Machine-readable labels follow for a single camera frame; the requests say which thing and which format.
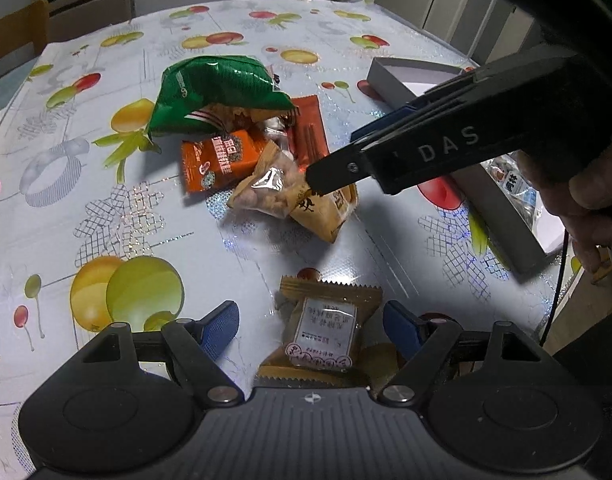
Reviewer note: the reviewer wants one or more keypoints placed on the clear blue print packet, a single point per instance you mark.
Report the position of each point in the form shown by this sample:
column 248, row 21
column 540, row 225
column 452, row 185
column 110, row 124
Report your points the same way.
column 510, row 182

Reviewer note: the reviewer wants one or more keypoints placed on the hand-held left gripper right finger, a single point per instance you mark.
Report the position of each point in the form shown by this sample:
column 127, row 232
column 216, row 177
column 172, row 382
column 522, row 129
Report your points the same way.
column 399, row 329

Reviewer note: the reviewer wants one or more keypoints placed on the person's right hand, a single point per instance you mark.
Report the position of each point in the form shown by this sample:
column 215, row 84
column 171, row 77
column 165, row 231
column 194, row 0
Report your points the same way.
column 590, row 210

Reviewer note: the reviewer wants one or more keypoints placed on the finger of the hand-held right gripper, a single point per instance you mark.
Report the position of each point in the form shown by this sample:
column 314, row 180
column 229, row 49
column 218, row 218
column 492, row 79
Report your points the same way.
column 390, row 119
column 336, row 172

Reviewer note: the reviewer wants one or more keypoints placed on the clear peanut packet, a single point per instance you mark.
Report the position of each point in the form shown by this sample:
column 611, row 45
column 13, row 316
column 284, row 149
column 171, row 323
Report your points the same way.
column 266, row 185

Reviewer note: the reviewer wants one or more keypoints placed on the white cabinet doors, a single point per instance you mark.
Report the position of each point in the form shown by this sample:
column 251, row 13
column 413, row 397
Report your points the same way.
column 450, row 5

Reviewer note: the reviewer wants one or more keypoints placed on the clear candy packet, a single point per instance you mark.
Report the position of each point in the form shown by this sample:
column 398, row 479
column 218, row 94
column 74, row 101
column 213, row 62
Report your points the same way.
column 282, row 132

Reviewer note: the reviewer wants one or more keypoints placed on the grey cardboard box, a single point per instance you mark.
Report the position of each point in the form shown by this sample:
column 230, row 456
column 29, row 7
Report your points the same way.
column 500, row 220

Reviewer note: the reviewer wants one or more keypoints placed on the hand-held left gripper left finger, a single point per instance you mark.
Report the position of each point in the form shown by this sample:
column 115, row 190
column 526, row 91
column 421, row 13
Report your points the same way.
column 220, row 331

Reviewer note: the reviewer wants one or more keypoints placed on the orange snack packet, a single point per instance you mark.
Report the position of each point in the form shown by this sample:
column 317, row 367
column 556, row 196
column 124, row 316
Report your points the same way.
column 221, row 160

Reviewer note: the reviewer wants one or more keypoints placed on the green snack bag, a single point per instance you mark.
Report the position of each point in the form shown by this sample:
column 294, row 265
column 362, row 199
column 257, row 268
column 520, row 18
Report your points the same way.
column 211, row 87

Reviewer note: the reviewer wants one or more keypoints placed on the red-brown snack packet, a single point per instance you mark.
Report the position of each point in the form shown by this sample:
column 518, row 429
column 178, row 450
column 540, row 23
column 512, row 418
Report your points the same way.
column 308, row 127

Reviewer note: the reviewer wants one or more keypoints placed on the yellow-orange snack packet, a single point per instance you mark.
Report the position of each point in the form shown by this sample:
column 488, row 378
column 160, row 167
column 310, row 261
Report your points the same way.
column 323, row 212

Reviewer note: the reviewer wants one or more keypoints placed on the brown pastry packet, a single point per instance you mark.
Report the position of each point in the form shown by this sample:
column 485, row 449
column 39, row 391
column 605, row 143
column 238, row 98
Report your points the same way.
column 326, row 330

